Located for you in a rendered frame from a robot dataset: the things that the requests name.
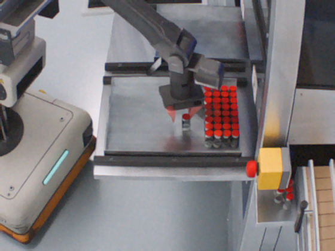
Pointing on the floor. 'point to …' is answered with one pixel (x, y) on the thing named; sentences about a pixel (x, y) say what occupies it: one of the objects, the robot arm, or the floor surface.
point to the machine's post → (275, 98)
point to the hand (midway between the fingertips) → (180, 116)
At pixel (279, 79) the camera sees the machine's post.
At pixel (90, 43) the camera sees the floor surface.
